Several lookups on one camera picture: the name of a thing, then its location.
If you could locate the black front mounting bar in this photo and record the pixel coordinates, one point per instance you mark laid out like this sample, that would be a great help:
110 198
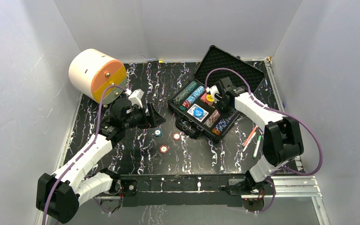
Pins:
191 189

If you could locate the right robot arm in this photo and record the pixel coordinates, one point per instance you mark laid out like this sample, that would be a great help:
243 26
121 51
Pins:
281 136

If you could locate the red marker pen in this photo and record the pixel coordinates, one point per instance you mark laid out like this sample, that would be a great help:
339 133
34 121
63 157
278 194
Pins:
250 136

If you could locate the yellow dealer button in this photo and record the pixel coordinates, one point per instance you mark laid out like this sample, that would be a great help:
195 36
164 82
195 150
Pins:
209 98

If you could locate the white cylindrical drawer box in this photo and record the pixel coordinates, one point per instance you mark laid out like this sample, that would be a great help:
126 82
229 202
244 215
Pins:
98 75

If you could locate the green blue chip stacked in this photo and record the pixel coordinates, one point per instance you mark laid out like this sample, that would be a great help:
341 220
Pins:
158 133

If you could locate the green marker pen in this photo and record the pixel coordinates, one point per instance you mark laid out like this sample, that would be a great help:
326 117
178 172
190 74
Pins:
257 146

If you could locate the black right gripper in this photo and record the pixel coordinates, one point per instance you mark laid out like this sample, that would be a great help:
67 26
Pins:
219 100

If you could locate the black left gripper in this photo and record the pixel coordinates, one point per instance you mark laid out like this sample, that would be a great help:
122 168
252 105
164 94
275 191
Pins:
148 115

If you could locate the red five chip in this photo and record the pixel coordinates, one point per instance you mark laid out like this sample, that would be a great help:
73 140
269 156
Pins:
164 149
176 136

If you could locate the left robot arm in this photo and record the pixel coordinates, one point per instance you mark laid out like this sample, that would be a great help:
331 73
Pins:
59 195

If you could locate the black poker chip case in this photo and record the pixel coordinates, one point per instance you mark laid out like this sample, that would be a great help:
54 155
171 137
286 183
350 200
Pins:
203 106

